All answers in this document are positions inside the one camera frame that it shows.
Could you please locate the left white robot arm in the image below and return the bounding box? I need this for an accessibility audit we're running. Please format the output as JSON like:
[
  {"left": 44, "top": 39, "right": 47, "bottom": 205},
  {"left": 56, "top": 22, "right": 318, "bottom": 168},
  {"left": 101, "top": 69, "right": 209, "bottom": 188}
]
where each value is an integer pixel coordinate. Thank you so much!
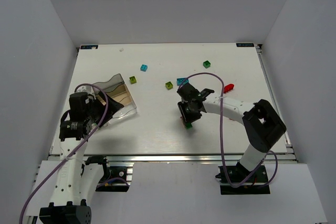
[{"left": 39, "top": 91, "right": 124, "bottom": 223}]

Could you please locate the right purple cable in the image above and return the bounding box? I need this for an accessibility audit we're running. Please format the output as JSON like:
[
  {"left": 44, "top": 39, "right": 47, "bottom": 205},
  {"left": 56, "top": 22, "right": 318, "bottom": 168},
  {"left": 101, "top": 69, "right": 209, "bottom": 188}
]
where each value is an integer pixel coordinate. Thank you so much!
[{"left": 177, "top": 72, "right": 279, "bottom": 188}]

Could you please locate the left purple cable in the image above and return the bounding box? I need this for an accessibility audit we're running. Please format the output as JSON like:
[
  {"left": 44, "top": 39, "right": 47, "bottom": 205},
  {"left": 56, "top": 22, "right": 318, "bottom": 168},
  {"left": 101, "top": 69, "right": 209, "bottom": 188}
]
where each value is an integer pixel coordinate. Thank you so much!
[{"left": 20, "top": 83, "right": 109, "bottom": 224}]

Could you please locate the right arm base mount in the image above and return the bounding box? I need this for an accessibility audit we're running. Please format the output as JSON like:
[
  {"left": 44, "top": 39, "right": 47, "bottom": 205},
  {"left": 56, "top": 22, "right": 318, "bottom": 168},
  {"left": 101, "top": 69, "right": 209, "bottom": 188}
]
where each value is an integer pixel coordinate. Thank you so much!
[{"left": 215, "top": 165, "right": 271, "bottom": 196}]

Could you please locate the dark green square lego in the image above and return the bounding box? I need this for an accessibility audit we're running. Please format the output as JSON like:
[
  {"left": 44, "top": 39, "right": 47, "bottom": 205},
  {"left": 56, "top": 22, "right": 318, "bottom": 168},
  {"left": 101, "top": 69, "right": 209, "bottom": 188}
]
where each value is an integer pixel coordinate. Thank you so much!
[{"left": 203, "top": 60, "right": 211, "bottom": 69}]

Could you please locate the small cyan lego brick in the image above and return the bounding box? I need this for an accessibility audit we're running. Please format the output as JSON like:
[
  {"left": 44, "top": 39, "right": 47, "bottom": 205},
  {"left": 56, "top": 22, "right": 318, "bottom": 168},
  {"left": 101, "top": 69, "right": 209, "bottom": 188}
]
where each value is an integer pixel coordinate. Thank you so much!
[{"left": 140, "top": 65, "right": 148, "bottom": 72}]

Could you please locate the purple cable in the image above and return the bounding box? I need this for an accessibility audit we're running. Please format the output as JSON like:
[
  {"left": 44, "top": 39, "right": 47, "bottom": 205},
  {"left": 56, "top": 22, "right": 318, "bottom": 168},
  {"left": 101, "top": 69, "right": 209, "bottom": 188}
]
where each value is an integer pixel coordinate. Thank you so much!
[
  {"left": 20, "top": 83, "right": 109, "bottom": 224},
  {"left": 177, "top": 72, "right": 279, "bottom": 188}
]

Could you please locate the right blue corner label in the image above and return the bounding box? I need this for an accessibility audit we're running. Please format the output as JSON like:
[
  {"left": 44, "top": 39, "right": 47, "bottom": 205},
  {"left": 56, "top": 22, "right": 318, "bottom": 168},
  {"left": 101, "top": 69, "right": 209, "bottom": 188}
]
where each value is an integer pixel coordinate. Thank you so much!
[{"left": 236, "top": 42, "right": 255, "bottom": 48}]

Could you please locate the blue corner label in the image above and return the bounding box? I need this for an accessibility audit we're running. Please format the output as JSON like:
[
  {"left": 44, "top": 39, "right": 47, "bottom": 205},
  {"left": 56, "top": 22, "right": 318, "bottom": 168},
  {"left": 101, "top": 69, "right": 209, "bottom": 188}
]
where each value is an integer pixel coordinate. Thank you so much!
[
  {"left": 236, "top": 42, "right": 255, "bottom": 48},
  {"left": 80, "top": 45, "right": 98, "bottom": 50}
]

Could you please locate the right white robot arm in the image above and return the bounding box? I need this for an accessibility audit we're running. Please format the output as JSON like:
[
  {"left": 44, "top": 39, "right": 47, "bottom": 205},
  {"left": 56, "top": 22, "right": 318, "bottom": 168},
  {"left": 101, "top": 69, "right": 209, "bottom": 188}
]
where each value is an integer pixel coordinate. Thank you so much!
[{"left": 177, "top": 83, "right": 287, "bottom": 175}]

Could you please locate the left blue corner label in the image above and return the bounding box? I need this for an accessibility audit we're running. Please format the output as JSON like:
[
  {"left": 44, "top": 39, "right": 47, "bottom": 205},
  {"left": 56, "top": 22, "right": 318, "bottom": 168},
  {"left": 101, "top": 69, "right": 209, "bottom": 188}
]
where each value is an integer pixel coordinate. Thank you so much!
[{"left": 80, "top": 45, "right": 98, "bottom": 50}]

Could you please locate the long cyan lego brick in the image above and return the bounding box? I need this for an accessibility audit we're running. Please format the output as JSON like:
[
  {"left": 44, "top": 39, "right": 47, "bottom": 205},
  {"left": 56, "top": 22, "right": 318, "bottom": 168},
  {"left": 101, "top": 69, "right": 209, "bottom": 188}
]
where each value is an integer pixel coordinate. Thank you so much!
[{"left": 176, "top": 78, "right": 189, "bottom": 86}]

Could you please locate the clear plastic sorting tray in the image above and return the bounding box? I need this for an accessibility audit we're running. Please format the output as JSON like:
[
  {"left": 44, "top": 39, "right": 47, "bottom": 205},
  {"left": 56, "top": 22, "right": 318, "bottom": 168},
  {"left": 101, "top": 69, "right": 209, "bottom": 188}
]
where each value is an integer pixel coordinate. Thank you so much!
[{"left": 94, "top": 73, "right": 137, "bottom": 127}]

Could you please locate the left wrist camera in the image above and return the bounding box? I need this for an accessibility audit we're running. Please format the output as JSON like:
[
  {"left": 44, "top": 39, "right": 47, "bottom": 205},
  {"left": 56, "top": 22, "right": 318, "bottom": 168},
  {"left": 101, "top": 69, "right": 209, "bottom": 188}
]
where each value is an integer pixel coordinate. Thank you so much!
[{"left": 76, "top": 88, "right": 96, "bottom": 102}]

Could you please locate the curved red lego piece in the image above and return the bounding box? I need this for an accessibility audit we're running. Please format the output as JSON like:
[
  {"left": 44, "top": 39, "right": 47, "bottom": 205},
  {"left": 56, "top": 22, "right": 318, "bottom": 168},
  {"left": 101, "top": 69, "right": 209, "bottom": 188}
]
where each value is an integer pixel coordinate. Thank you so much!
[{"left": 223, "top": 83, "right": 235, "bottom": 93}]

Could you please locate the lime lego brick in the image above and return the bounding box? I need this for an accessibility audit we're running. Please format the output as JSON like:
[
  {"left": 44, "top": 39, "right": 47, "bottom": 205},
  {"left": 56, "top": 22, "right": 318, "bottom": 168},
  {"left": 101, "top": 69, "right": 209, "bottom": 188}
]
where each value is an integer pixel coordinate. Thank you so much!
[
  {"left": 129, "top": 76, "right": 137, "bottom": 84},
  {"left": 165, "top": 81, "right": 173, "bottom": 90}
]

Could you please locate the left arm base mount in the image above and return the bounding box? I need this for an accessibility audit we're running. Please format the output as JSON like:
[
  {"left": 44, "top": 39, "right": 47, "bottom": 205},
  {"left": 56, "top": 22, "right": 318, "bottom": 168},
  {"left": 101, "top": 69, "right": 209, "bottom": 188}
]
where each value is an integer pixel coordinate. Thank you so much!
[{"left": 85, "top": 155, "right": 130, "bottom": 193}]

